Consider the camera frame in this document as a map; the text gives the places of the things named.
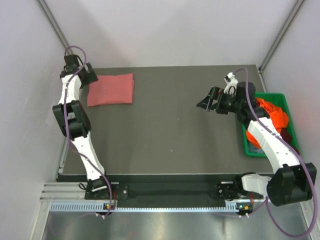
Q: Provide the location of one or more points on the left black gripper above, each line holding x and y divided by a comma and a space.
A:
91, 77

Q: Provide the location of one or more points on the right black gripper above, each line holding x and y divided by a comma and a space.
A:
206, 104

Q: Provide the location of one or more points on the pink t shirt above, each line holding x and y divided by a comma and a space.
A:
111, 90

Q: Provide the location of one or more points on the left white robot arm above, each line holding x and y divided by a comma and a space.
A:
75, 125

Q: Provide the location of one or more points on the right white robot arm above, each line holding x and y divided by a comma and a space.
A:
292, 181

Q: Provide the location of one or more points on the light blue t shirt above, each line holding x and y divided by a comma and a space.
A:
254, 150

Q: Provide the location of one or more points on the green plastic bin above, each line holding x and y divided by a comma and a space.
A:
277, 99

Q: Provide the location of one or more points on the orange t shirt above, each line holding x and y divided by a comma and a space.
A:
279, 118

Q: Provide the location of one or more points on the maroon t shirt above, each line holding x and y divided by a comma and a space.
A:
289, 137

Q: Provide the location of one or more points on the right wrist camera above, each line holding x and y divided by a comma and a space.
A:
231, 84

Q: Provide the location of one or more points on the left aluminium frame post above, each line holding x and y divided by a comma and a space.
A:
44, 7

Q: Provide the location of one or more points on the aluminium frame post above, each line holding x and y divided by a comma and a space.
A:
44, 7
293, 13

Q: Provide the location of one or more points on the aluminium front rail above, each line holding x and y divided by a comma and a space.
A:
62, 192

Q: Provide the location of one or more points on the grey slotted cable duct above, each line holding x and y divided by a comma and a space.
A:
103, 207

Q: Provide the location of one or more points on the right aluminium frame post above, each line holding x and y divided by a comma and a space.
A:
293, 13

